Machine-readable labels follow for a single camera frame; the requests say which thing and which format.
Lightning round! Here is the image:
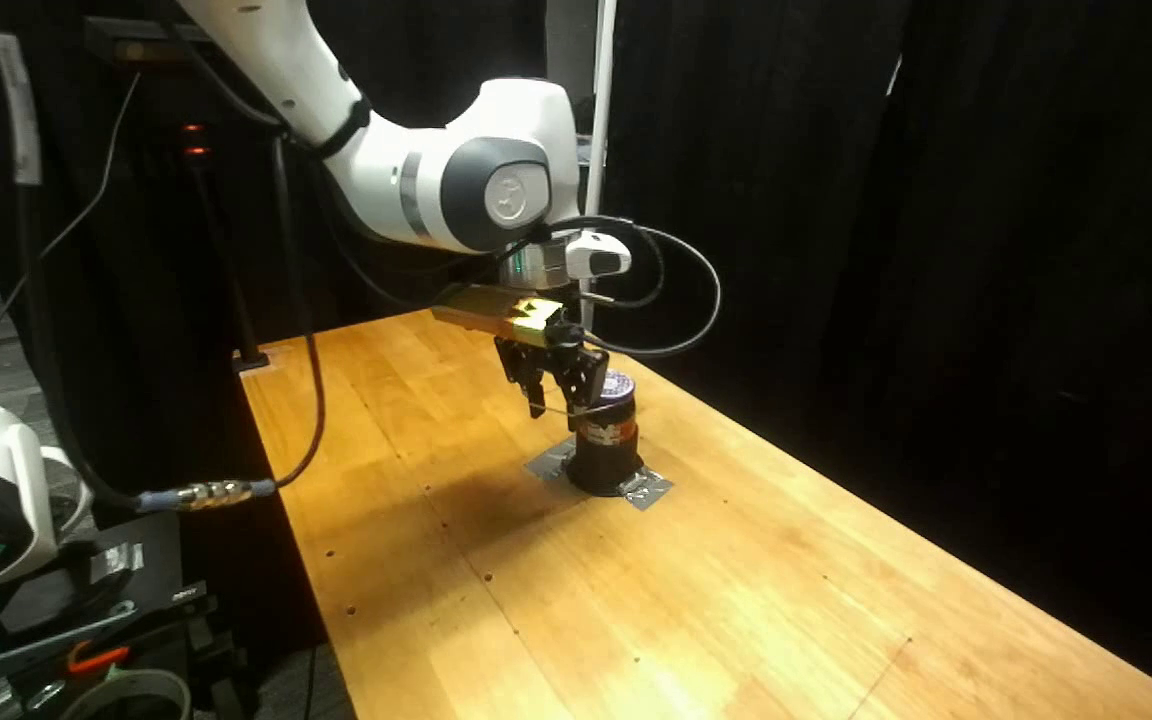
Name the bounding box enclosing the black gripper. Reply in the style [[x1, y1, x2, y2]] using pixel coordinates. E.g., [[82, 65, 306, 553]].
[[491, 292, 617, 423]]

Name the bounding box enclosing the dark bottle with pale cap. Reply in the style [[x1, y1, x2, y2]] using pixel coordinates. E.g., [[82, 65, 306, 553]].
[[562, 367, 648, 499]]

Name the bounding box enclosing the black curtain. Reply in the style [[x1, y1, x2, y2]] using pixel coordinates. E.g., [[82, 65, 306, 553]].
[[0, 0, 1152, 694]]

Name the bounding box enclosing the flat wrist camera bar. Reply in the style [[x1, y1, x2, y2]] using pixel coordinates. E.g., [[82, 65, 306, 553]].
[[434, 286, 568, 342]]

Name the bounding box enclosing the black looped camera cable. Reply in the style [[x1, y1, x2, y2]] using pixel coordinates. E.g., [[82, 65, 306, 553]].
[[520, 212, 727, 365]]

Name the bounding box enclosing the white upright post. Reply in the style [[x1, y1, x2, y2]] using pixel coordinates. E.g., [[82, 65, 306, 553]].
[[579, 0, 626, 185]]

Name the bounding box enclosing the black cable with metal connector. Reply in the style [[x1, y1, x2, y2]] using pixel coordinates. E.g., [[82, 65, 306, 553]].
[[134, 323, 332, 521]]

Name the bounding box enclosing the orange handled tool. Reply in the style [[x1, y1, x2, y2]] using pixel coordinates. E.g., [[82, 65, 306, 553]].
[[65, 638, 136, 680]]

